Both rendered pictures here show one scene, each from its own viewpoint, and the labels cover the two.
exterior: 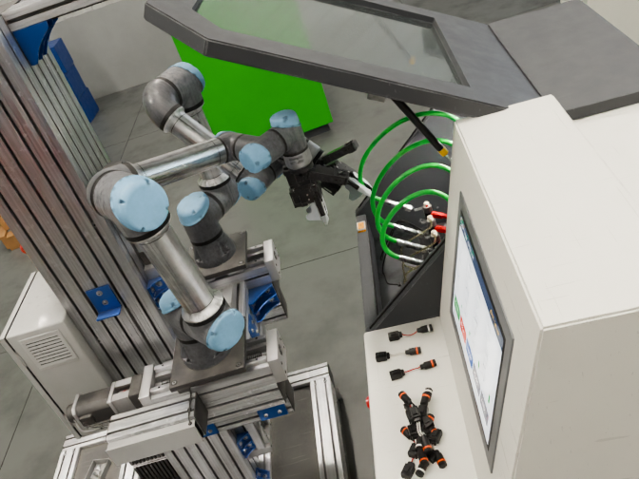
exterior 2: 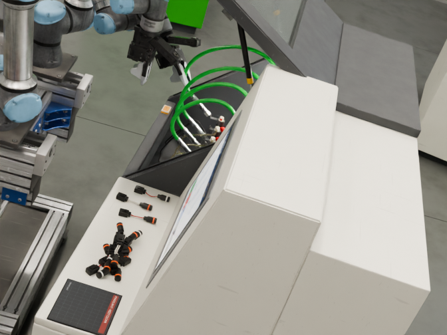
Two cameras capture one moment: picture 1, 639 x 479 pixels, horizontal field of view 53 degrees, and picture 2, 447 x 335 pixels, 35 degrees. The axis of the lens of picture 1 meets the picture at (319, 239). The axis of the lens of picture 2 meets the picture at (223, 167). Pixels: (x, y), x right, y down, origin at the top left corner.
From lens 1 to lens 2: 0.61 m
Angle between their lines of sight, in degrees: 8
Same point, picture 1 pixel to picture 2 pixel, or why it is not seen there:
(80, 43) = not seen: outside the picture
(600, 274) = (277, 184)
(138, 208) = not seen: outside the picture
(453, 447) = (132, 273)
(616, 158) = (346, 147)
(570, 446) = (201, 280)
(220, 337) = (16, 109)
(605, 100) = (368, 112)
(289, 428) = (11, 232)
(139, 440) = not seen: outside the picture
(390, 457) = (85, 256)
